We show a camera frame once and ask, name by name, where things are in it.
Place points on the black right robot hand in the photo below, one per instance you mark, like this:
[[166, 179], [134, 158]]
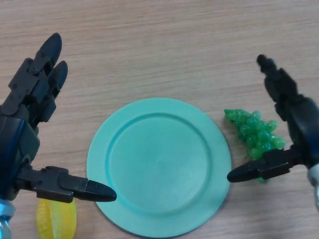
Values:
[[304, 124]]

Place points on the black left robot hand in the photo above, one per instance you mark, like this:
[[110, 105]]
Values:
[[20, 142]]

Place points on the green grape bunch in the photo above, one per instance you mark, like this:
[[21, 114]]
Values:
[[256, 134]]

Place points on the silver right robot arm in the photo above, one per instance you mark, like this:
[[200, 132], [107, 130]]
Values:
[[314, 184]]

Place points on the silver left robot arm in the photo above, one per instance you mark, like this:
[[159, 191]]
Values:
[[5, 219]]

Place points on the teal round plate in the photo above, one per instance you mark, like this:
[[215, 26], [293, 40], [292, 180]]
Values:
[[159, 169]]

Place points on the yellow starfruit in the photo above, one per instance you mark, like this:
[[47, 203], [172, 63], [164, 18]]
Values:
[[56, 219]]

